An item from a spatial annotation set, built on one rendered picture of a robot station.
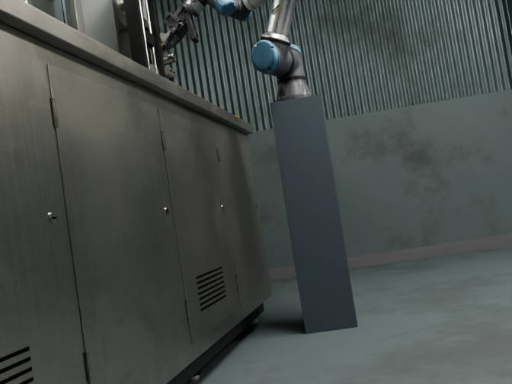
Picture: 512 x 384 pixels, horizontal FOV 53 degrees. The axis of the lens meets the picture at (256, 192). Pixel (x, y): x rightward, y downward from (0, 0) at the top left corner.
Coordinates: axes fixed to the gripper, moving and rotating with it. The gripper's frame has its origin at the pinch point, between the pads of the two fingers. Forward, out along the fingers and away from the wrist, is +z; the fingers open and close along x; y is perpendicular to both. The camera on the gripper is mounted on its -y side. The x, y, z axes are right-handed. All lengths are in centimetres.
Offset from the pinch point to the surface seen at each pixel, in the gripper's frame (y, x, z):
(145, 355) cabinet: -94, 96, 49
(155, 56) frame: -13.9, 28.7, 2.3
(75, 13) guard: -30, 99, 1
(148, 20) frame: -5.2, 32.5, -6.2
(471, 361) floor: -155, 55, 6
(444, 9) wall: -50, -195, -144
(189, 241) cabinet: -76, 60, 34
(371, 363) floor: -138, 50, 26
